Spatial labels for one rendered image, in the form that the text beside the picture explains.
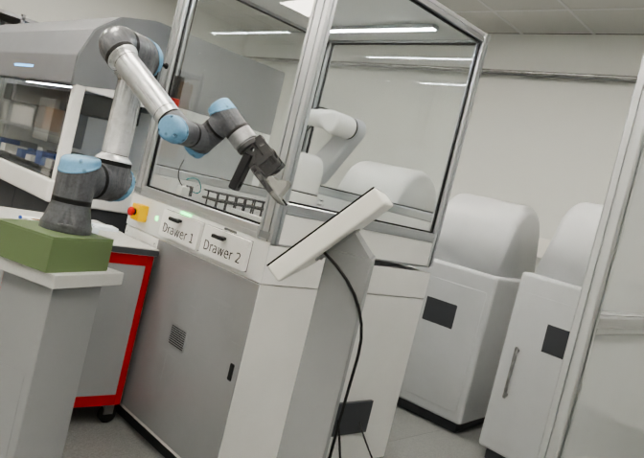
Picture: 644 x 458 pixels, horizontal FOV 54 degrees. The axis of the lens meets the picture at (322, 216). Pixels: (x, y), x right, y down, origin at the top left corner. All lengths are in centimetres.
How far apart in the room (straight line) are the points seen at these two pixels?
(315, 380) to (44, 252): 82
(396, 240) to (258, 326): 73
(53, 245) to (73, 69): 147
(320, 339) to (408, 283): 115
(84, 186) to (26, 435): 74
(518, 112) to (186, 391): 380
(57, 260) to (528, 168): 408
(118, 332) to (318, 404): 124
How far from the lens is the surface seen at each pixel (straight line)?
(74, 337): 210
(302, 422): 174
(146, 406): 277
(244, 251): 224
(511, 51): 568
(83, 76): 323
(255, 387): 234
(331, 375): 169
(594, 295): 146
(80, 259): 198
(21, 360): 206
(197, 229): 250
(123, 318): 274
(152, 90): 190
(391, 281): 268
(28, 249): 195
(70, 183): 200
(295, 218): 222
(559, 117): 532
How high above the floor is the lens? 117
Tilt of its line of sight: 2 degrees down
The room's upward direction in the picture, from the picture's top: 14 degrees clockwise
